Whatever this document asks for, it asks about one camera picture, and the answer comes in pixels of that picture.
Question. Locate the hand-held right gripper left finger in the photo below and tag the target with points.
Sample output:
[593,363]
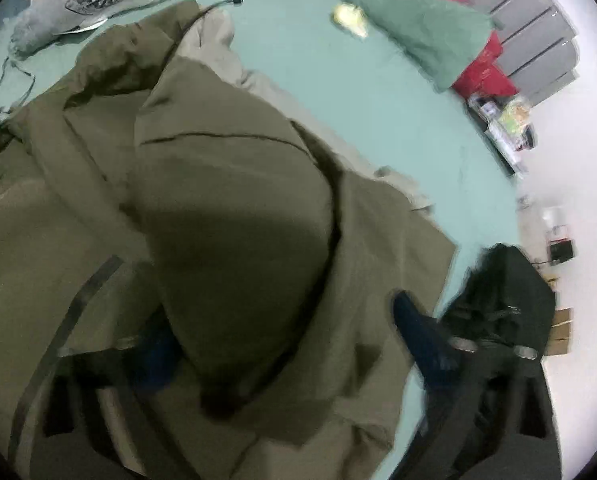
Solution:
[151,360]

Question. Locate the cardboard box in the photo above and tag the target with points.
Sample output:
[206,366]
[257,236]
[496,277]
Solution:
[561,332]

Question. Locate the small yellow packet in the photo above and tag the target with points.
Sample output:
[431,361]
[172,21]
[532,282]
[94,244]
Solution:
[349,19]

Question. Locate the bed with green sheet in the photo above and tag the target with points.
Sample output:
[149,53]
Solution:
[353,90]

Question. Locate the red pillow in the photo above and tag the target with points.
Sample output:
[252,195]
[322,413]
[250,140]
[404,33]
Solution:
[481,77]

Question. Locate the olive green jacket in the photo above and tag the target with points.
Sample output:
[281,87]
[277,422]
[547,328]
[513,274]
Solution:
[228,185]

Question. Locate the green pillow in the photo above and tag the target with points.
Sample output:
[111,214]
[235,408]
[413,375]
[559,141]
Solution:
[418,20]

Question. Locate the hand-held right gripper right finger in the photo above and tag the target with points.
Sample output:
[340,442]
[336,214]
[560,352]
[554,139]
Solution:
[423,340]

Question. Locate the black garment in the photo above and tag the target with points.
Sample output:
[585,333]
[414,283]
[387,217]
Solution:
[508,285]

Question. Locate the small black device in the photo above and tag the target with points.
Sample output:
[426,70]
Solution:
[561,251]

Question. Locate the dark bedside table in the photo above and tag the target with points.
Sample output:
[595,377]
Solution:
[498,135]

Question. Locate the grey printed garment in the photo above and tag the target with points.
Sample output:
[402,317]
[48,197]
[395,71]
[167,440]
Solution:
[53,10]

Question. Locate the green yellow snack packet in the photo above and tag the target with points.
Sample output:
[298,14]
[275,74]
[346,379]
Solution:
[516,111]

